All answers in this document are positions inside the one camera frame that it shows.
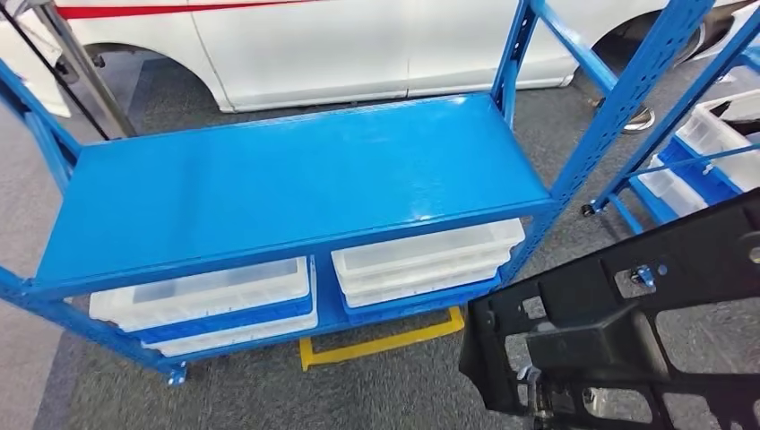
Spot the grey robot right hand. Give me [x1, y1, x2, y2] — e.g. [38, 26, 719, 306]
[516, 363, 571, 430]

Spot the black plastic plate part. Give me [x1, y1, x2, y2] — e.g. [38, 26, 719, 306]
[458, 188, 760, 430]

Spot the blue wheeled shelf rack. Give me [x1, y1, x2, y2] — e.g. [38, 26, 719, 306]
[582, 0, 760, 236]

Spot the blue steel shelf rack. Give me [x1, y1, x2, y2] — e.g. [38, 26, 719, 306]
[0, 0, 717, 387]

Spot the round silver stand base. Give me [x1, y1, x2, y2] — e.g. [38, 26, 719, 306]
[620, 105, 656, 135]

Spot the white car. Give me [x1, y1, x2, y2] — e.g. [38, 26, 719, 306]
[0, 0, 760, 116]

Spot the silver stand pole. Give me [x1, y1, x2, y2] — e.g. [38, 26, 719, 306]
[32, 0, 139, 141]

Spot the thin black rod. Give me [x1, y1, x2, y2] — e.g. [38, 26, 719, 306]
[0, 5, 112, 142]

